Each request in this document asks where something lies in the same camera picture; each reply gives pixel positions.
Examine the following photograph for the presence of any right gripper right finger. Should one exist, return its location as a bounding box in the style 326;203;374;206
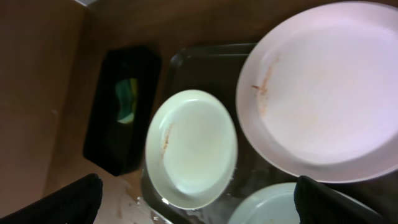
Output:
294;176;386;224

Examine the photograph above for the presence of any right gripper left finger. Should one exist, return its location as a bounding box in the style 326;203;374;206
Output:
1;173;103;224

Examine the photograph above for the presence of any light blue plate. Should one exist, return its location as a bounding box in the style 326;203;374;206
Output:
227;182;377;224

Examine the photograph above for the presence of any green yellow sponge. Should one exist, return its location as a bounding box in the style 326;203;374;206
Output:
115;78;138;124

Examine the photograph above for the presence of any cream white plate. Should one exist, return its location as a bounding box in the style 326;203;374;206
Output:
145;90;238;210

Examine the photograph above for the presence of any black small tray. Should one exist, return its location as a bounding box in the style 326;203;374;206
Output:
83;45;162;176

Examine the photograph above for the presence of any brown serving tray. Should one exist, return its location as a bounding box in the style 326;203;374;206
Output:
139;42;398;224

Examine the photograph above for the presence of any pink plate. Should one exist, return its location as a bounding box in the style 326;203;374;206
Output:
236;1;397;183

